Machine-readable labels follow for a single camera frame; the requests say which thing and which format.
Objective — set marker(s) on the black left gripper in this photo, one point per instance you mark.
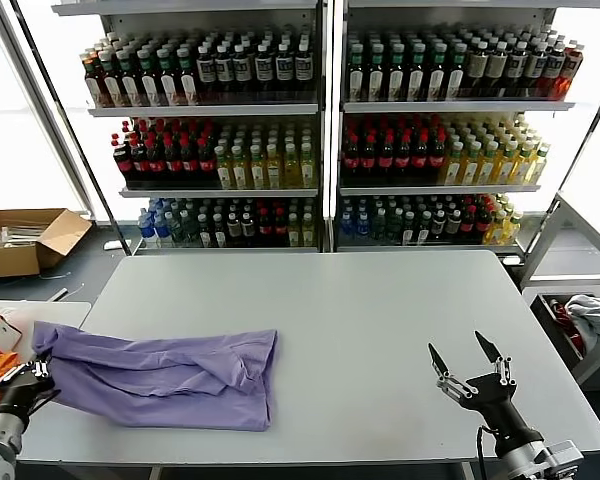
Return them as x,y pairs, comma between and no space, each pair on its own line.
25,395

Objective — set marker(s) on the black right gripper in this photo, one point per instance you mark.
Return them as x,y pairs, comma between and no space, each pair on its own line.
495,405

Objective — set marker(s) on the purple t-shirt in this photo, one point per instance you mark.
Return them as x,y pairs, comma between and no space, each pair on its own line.
180,375

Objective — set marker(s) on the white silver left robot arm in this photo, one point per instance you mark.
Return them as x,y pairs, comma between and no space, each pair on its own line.
2,430

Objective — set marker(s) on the orange white carton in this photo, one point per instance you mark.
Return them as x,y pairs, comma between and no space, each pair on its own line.
6,334

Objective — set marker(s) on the crumpled clear plastic wrap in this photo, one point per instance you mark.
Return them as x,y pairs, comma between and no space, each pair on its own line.
9,313

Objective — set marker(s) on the white flat strip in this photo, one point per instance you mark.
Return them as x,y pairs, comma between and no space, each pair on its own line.
59,295

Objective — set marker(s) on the dark storage bin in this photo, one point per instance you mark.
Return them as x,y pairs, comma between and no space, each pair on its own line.
556,328

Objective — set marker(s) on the red white garment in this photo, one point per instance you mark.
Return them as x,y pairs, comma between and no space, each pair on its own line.
561,310

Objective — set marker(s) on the open cardboard box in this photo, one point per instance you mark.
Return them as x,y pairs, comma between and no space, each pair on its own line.
11,260

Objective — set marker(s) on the small white flat object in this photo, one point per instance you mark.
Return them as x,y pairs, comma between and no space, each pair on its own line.
511,260
114,246

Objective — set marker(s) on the white grey crumpled garment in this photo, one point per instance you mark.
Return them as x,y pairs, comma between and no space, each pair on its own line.
591,313

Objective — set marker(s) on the yellow juice bottle green cap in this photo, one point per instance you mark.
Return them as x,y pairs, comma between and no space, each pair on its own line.
512,229
488,168
496,229
522,168
538,168
471,168
505,168
454,168

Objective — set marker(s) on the dark bottle grey label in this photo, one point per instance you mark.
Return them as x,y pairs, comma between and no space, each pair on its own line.
439,225
454,225
234,229
248,229

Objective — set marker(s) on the green tinted bottle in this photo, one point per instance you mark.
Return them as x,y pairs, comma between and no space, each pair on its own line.
179,231
394,228
379,228

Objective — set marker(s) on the blue water bottle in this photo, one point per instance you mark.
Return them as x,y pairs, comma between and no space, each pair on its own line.
149,233
347,228
363,228
164,233

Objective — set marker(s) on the grey metal shelf unit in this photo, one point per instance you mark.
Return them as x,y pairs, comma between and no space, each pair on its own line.
206,110
456,106

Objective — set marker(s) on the red tea bottle white cap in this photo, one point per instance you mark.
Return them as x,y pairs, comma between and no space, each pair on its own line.
93,88
570,70

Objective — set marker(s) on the dark bottle green white label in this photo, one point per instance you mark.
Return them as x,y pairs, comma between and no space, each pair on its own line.
457,75
130,84
437,75
187,82
396,75
149,83
168,83
112,85
376,75
356,75
417,75

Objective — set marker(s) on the dark bottle beige label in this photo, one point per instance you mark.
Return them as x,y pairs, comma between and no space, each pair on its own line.
477,68
497,67

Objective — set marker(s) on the dark bottle white square label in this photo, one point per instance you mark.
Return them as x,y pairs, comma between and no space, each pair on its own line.
242,69
303,66
206,70
224,69
284,67
534,66
516,66
263,68

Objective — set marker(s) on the red bottle blue label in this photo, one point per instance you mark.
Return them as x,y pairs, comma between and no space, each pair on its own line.
552,68

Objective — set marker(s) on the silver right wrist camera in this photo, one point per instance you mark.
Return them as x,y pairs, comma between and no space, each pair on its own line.
565,455

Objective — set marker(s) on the grey metal cart frame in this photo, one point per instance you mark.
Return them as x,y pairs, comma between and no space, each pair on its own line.
571,280

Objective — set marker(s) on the grey slanted frame post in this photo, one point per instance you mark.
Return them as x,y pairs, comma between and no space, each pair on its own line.
45,103

